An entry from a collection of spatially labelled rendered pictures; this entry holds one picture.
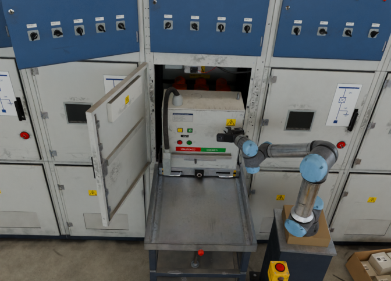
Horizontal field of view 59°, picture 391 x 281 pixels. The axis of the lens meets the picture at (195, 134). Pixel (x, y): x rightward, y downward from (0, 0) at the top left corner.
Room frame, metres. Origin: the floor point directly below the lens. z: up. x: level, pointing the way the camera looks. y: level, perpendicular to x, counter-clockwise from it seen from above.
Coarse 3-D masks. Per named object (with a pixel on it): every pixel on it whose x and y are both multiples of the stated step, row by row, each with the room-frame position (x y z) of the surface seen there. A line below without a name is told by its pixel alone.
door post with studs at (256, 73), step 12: (264, 36) 1.93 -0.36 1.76; (264, 48) 1.93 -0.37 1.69; (264, 60) 1.93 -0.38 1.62; (252, 72) 1.93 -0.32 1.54; (252, 84) 1.93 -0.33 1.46; (252, 96) 1.93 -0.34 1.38; (252, 108) 1.93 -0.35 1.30; (252, 120) 1.93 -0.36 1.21; (252, 132) 1.93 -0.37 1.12; (240, 156) 1.93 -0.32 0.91
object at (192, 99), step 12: (192, 96) 1.91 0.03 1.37; (204, 96) 1.92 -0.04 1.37; (216, 96) 1.93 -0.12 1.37; (228, 96) 1.94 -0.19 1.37; (240, 96) 1.94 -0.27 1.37; (168, 108) 1.76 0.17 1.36; (180, 108) 1.76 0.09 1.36; (192, 108) 1.77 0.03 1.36; (204, 108) 1.78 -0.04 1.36; (216, 108) 1.79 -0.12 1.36; (228, 108) 1.80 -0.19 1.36; (240, 108) 1.80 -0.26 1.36
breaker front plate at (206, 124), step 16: (176, 112) 1.76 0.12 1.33; (192, 112) 1.77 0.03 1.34; (208, 112) 1.77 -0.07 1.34; (224, 112) 1.78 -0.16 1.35; (240, 112) 1.78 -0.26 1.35; (176, 128) 1.77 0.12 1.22; (192, 128) 1.78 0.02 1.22; (208, 128) 1.78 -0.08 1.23; (176, 144) 1.78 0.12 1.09; (192, 144) 1.78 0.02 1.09; (208, 144) 1.79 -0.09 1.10; (224, 144) 1.79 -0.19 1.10; (176, 160) 1.79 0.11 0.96; (192, 160) 1.79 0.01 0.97; (208, 160) 1.79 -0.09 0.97; (224, 160) 1.80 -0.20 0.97
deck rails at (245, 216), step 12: (240, 168) 1.82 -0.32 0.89; (156, 180) 1.65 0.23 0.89; (240, 180) 1.75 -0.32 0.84; (156, 192) 1.61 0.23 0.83; (240, 192) 1.66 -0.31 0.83; (156, 204) 1.51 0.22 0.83; (240, 204) 1.55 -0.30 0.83; (156, 216) 1.41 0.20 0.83; (156, 228) 1.33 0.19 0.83; (156, 240) 1.24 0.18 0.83; (252, 240) 1.25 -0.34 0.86
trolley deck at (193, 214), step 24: (168, 192) 1.63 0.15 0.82; (192, 192) 1.64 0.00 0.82; (216, 192) 1.65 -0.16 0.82; (168, 216) 1.42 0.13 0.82; (192, 216) 1.43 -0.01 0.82; (216, 216) 1.44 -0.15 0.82; (240, 216) 1.45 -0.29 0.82; (144, 240) 1.24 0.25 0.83; (168, 240) 1.25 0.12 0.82; (192, 240) 1.26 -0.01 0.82; (216, 240) 1.27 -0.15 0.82; (240, 240) 1.28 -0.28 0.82
